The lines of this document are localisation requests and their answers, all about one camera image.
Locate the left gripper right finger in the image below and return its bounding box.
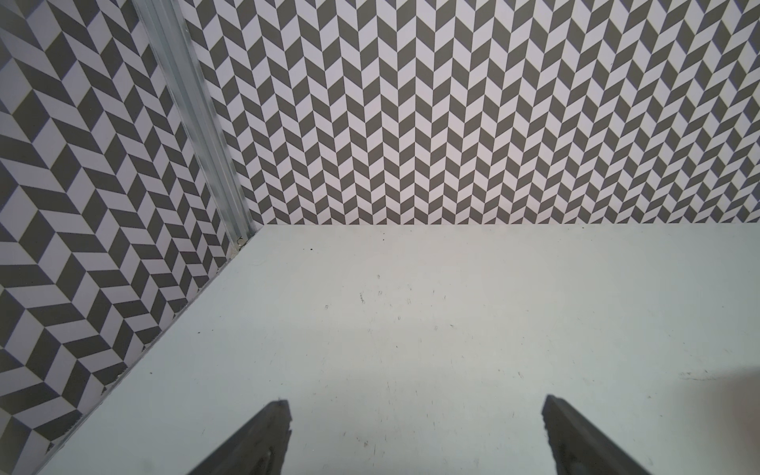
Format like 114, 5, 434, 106
541, 395, 650, 475

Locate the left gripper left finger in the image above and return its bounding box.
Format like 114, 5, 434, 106
189, 400, 292, 475

